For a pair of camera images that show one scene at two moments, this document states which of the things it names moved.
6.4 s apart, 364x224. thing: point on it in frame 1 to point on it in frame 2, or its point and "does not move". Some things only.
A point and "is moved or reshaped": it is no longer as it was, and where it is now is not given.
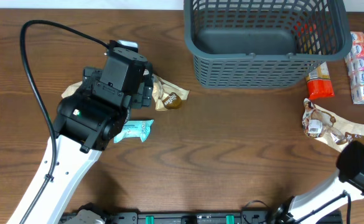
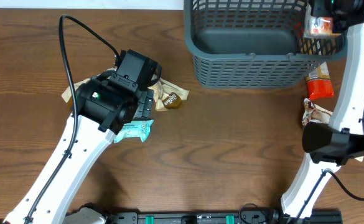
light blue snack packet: (135, 129) does not move
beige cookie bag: (166, 96) does not move
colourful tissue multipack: (363, 73) is moved or reshaped
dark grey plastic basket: (264, 43) does not move
